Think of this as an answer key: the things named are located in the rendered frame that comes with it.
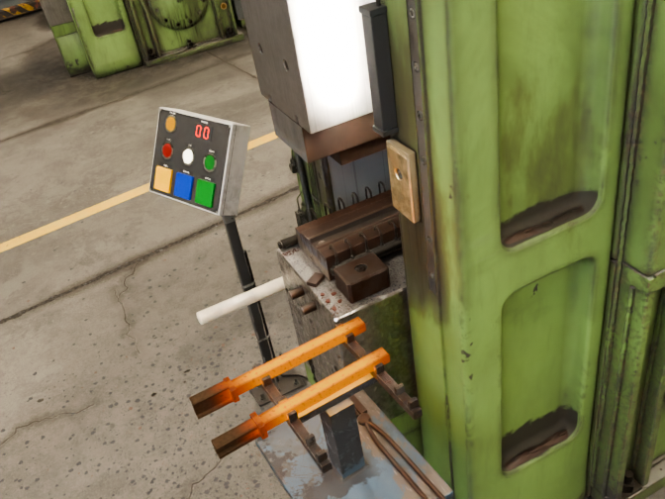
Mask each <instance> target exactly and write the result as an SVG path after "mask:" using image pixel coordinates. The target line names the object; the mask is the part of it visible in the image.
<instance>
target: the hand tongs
mask: <svg viewBox="0 0 665 499"><path fill-rule="evenodd" d="M348 398H349V399H350V400H351V401H352V402H353V403H354V409H355V414H356V419H357V421H358V424H359V425H361V426H365V428H366V430H367V432H368V433H369V435H370V437H371V439H372V440H373V442H374V443H375V445H376V446H377V447H378V448H379V449H380V450H381V451H382V452H383V453H384V455H385V456H386V457H387V458H388V459H389V460H390V462H391V463H392V464H393V465H394V466H395V467H396V469H397V470H398V471H399V472H400V473H401V474H402V476H403V477H404V478H405V479H406V480H407V481H408V483H409V484H410V485H411V486H412V487H413V488H414V489H415V491H416V492H417V493H418V494H419V495H420V496H421V498H422V499H428V498H427V496H426V495H425V494H424V492H423V491H422V490H421V488H420V487H419V486H418V485H417V484H416V483H415V482H414V480H413V479H412V478H411V477H410V476H409V475H408V474H407V472H406V471H405V470H404V469H403V468H402V467H401V466H400V464H399V463H398V462H397V461H396V460H395V459H394V458H393V457H392V456H391V455H390V454H389V453H388V452H387V450H386V449H385V448H384V447H383V446H382V444H381V443H380V442H379V440H378V439H377V437H376V436H375V434H374V432H373V431H372V429H374V430H375V431H376V432H378V433H379V434H380V435H381V436H382V437H384V438H385V439H386V440H387V441H388V442H389V443H390V444H391V445H392V447H393V448H394V449H395V450H396V451H397V452H398V453H399V454H400V455H401V457H402V458H403V459H404V460H405V461H406V462H407V463H408V464H409V465H410V467H411V468H412V469H413V470H414V471H415V472H416V473H417V474H418V475H419V477H420V478H421V479H422V480H423V481H424V482H425V483H426V484H427V486H428V487H429V488H430V489H431V490H432V491H433V492H434V493H435V495H436V496H437V497H438V498H439V499H446V498H445V497H444V496H443V495H442V493H441V492H440V491H439V490H438V489H437V488H436V487H435V486H434V485H433V484H432V482H431V481H430V480H429V479H428V478H427V477H426V476H425V475H424V474H423V472H422V471H421V470H420V469H419V468H418V467H417V466H416V465H415V464H414V462H413V461H412V460H411V459H410V458H409V457H408V456H407V455H406V454H405V453H404V451H403V450H402V449H401V448H400V447H399V446H398V445H397V444H396V443H395V442H394V441H393V440H392V439H391V438H390V437H389V436H388V435H387V434H386V433H385V432H384V431H383V430H382V429H380V428H379V427H378V426H376V425H375V424H373V423H372V422H371V418H370V415H369V414H367V409H366V408H365V407H364V406H363V405H362V404H361V403H360V401H359V400H358V399H357V398H356V397H355V396H354V395H352V396H350V397H348ZM358 413H359V414H360V415H359V414H358ZM371 428H372V429H371Z"/></svg>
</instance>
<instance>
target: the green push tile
mask: <svg viewBox="0 0 665 499"><path fill-rule="evenodd" d="M215 189H216V183H213V182H210V181H207V180H203V179H198V181H197V188H196V195H195V203H198V204H201V205H204V206H207V207H210V208H213V202H214V195H215Z"/></svg>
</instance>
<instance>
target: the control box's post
mask: <svg viewBox="0 0 665 499"><path fill-rule="evenodd" d="M222 219H223V221H224V225H225V228H226V232H227V235H228V239H229V242H230V246H231V249H232V253H233V256H234V260H235V263H236V267H237V273H238V277H239V280H240V283H241V284H242V286H246V285H247V284H250V283H252V282H251V278H250V274H249V271H248V267H247V263H246V260H245V256H244V252H243V249H242V245H241V241H240V237H239V234H238V227H237V224H236V219H235V215H231V216H222ZM251 289H253V285H251V286H249V287H246V288H243V289H242V291H243V293H244V292H246V291H248V290H251ZM247 308H248V312H249V315H250V319H251V322H252V325H253V329H254V332H255V336H256V337H257V339H258V340H261V339H264V338H266V333H265V330H264V326H263V322H262V319H261V315H260V311H259V308H258V304H257V302H255V303H252V304H250V305H248V306H247ZM257 343H258V346H259V350H260V353H261V357H262V360H263V363H266V362H267V361H269V360H271V359H273V358H272V355H271V351H270V347H269V343H268V340H265V341H262V342H260V343H259V342H257Z"/></svg>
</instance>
